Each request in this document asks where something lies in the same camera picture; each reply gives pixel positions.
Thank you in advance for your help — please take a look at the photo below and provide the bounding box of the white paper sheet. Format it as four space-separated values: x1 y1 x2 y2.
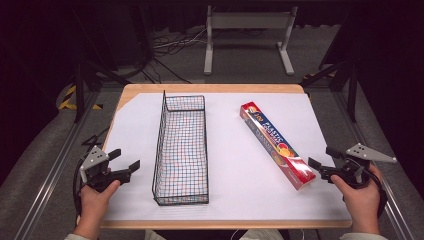
103 92 353 222

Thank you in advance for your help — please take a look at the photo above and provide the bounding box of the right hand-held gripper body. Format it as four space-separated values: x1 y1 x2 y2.
319 143 398 190

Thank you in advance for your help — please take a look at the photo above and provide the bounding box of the black tape mark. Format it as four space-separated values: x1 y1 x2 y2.
81 126 111 154

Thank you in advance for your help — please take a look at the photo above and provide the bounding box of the yellow black hazard tape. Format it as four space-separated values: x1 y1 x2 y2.
58 84 104 111

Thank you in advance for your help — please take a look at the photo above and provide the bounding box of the person's right hand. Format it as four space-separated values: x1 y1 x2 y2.
330 163 384 233

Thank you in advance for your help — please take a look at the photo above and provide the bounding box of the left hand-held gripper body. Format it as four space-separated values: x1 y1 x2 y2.
79 145 132 194

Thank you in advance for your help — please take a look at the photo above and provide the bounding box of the red plastic wrap box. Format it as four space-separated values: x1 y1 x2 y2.
239 101 317 191

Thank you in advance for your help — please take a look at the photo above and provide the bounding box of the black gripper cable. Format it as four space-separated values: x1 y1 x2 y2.
364 165 389 219
72 157 85 218

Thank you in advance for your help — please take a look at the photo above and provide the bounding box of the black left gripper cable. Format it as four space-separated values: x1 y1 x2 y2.
72 157 85 218

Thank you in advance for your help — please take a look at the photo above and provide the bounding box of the white metal stand frame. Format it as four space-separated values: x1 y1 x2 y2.
203 4 299 76

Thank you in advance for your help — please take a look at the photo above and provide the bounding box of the white floor cable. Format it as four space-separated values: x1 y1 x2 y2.
153 28 209 50

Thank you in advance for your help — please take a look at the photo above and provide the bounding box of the black floor cable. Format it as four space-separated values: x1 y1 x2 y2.
139 31 193 85

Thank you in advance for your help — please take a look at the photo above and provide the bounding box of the aluminium floor rail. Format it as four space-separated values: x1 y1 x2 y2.
13 90 101 240
332 90 416 240

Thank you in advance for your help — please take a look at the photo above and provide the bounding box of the black metal stand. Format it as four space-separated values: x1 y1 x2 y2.
299 49 360 124
68 6 132 124

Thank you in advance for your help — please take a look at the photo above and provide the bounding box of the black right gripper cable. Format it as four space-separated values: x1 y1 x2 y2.
364 165 389 219

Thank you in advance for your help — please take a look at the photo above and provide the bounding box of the person's left hand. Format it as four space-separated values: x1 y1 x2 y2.
77 179 122 232

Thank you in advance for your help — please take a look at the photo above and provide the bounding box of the black wire basket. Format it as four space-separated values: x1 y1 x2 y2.
151 89 210 207

